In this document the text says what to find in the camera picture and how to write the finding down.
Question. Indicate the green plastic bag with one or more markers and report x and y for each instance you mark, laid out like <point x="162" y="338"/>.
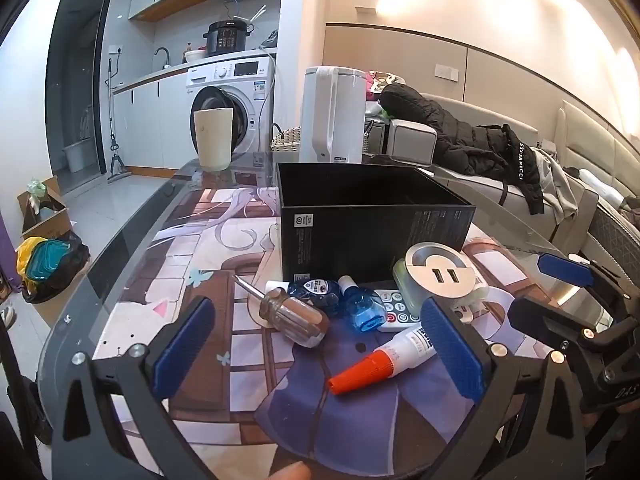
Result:
<point x="37" y="186"/>

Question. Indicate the white glue tube orange cap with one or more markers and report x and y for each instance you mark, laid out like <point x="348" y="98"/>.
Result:
<point x="380" y="365"/>

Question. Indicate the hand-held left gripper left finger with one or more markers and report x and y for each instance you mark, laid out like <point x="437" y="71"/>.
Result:
<point x="182" y="350"/>

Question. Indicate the brown cardboard box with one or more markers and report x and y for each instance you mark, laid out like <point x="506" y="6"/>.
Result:
<point x="50" y="225"/>

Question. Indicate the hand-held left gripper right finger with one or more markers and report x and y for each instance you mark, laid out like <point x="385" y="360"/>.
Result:
<point x="452" y="355"/>

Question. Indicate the white bucket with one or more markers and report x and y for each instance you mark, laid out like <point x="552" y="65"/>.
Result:
<point x="77" y="157"/>

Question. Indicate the black puffer jacket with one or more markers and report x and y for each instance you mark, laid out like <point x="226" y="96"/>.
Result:
<point x="450" y="130"/>

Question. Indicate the kitchen faucet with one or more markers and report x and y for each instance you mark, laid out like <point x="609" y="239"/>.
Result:
<point x="162" y="52"/>

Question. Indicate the plain blue eye-drop bottle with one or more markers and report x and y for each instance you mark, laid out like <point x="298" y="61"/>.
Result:
<point x="362" y="310"/>

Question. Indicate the dark door frame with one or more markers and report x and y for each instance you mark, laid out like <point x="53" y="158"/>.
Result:
<point x="55" y="85"/>

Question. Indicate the white remote control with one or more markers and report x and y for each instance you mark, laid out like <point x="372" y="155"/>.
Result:
<point x="400" y="310"/>

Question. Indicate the mop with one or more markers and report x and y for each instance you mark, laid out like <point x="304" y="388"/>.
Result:
<point x="117" y="170"/>

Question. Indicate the wicker basket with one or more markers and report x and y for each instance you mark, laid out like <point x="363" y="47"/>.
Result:
<point x="287" y="140"/>

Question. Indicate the beige sofa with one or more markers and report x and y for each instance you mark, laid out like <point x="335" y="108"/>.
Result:
<point x="500" y="195"/>

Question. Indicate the black plastic bag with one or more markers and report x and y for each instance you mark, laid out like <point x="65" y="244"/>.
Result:
<point x="75" y="270"/>

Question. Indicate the black cardboard box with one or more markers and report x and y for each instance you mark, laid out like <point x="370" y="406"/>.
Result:
<point x="360" y="235"/>

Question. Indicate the white washing machine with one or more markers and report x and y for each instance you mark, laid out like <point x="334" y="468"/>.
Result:
<point x="240" y="72"/>

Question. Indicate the grey speaker box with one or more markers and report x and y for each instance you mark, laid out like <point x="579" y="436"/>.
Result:
<point x="412" y="140"/>

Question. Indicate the black pressure cooker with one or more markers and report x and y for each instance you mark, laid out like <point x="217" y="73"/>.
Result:
<point x="227" y="37"/>

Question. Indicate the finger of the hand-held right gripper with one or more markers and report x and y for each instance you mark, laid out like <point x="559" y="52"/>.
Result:
<point x="540" y="317"/>
<point x="565" y="267"/>

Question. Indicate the teal plastic containers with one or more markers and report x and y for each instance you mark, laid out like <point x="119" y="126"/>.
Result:
<point x="47" y="260"/>

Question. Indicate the yellow plastic bag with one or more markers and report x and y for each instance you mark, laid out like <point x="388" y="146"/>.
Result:
<point x="25" y="260"/>

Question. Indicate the person's left hand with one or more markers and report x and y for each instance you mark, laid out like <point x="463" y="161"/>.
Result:
<point x="290" y="471"/>

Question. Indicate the clear plastic pill box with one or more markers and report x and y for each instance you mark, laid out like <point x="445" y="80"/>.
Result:
<point x="407" y="290"/>

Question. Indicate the white sneaker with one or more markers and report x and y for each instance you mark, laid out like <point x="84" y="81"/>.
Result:
<point x="7" y="317"/>

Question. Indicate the white electric kettle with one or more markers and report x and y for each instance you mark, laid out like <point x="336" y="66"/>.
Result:
<point x="345" y="115"/>

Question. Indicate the white wall socket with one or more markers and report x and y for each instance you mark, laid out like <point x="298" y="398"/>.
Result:
<point x="446" y="72"/>

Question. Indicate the grey garment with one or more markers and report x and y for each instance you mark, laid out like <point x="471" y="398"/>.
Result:
<point x="557" y="185"/>

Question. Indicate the lower kitchen cabinets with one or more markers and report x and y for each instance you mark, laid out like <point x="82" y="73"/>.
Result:
<point x="150" y="120"/>

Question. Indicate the labelled blue eye-drop bottle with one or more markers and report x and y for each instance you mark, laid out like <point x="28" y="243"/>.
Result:
<point x="315" y="294"/>

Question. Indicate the white bowl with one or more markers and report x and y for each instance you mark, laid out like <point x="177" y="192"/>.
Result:
<point x="195" y="56"/>

